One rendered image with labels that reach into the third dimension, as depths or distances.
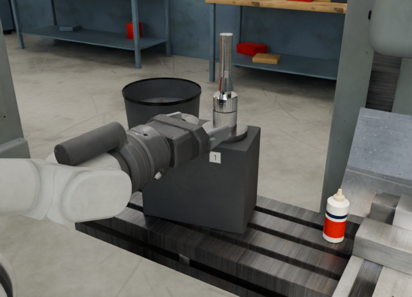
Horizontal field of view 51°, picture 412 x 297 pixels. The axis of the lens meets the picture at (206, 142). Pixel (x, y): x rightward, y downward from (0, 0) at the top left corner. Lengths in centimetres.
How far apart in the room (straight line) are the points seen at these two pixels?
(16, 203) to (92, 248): 187
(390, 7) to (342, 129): 60
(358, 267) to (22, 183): 51
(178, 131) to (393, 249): 38
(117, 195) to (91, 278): 165
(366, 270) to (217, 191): 30
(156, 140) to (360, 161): 61
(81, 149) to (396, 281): 49
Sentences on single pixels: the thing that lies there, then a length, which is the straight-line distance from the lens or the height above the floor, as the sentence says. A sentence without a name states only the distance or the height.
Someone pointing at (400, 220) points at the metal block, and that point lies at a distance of 78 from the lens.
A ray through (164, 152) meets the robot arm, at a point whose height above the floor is 117.
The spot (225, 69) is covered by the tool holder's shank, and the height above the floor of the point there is 124.
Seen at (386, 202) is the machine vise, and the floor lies 103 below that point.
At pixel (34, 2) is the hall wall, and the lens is 767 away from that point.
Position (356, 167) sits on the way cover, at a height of 95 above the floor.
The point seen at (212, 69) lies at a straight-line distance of 484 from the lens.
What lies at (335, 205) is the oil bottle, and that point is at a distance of 85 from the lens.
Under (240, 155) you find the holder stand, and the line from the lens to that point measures 79.
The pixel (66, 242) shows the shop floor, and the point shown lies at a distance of 246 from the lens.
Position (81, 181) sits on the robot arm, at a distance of 53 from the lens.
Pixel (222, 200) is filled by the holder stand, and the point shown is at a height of 99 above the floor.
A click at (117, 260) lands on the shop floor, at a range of 228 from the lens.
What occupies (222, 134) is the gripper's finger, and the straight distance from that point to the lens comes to 73.
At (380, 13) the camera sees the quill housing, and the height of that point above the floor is 137.
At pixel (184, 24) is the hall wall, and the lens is 585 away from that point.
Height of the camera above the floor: 145
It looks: 25 degrees down
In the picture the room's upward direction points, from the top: straight up
